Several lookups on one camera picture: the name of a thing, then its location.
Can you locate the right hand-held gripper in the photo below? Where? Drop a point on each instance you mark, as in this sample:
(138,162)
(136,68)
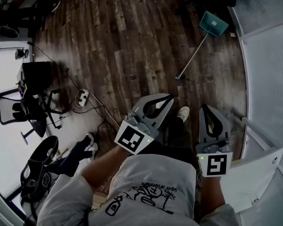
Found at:
(215,165)

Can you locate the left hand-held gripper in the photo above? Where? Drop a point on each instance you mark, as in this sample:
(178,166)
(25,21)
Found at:
(134,139)

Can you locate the person's left forearm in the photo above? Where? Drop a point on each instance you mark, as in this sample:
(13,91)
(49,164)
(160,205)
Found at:
(103,166)

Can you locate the person's right forearm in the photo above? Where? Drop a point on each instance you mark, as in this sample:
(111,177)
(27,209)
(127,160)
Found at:
(212,189)

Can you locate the person's white shoe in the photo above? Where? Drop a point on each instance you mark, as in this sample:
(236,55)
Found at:
(184,113)

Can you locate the person's black trouser leg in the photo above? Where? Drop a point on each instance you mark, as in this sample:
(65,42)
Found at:
(179,135)

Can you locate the white door panel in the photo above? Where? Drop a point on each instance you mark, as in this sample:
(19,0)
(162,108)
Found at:
(254,173)

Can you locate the person's white printed shirt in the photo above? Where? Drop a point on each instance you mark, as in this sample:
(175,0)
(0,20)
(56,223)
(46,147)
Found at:
(155,173)

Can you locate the white power strip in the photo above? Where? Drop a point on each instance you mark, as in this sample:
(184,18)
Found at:
(83,98)

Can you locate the frosted glass door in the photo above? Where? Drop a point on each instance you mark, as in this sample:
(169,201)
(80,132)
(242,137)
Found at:
(268,67)

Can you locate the small paper scrap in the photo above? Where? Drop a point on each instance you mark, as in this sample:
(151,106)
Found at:
(232,34)

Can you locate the black box on desk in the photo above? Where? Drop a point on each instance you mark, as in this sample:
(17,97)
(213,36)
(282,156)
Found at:
(36,75)

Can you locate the black mesh office chair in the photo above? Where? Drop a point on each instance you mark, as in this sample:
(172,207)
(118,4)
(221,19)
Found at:
(28,109)

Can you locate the black padded office chair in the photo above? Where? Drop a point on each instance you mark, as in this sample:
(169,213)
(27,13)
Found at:
(39,168)

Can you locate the small black desk gadget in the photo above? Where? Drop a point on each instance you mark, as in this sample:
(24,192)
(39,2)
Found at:
(22,53)

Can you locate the white desk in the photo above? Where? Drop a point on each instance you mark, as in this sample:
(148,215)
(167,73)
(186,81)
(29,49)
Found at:
(7,69)

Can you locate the black office chair white base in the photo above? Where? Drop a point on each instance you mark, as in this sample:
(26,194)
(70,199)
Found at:
(26,10)

